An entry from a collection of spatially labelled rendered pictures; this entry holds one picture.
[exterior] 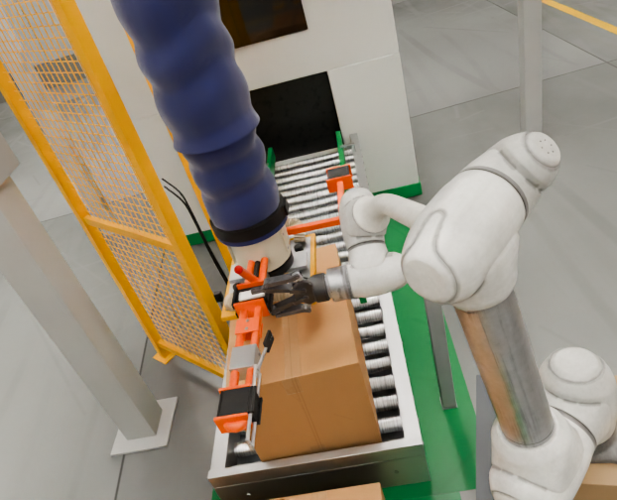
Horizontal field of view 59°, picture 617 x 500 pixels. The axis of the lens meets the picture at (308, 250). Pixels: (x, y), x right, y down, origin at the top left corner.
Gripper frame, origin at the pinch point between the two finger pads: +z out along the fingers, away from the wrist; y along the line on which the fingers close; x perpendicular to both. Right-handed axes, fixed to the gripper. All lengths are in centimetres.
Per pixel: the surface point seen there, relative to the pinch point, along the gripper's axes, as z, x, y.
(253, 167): -8.3, 18.9, -29.2
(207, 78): -6, 16, -55
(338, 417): -12, -4, 48
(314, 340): -10.4, 8.3, 26.7
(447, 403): -50, 45, 118
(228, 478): 28, -9, 62
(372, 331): -26, 48, 68
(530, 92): -167, 269, 87
